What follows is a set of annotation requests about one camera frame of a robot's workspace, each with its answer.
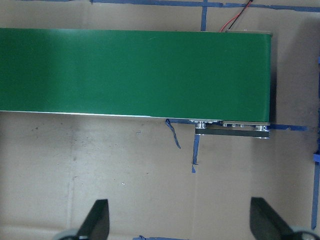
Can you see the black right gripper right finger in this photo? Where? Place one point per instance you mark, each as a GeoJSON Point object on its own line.
{"type": "Point", "coordinates": [265, 223]}

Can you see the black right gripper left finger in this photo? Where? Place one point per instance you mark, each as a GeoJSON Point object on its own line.
{"type": "Point", "coordinates": [96, 225]}

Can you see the green conveyor belt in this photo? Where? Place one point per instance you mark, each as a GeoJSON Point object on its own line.
{"type": "Point", "coordinates": [205, 77]}

